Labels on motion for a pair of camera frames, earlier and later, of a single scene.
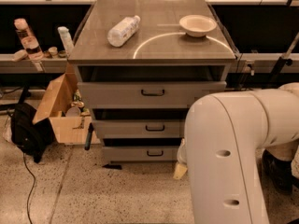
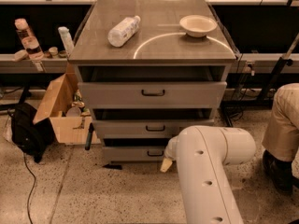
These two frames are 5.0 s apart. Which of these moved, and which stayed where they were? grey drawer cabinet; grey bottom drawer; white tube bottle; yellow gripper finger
Moved: yellow gripper finger
Stayed: white tube bottle; grey drawer cabinet; grey bottom drawer
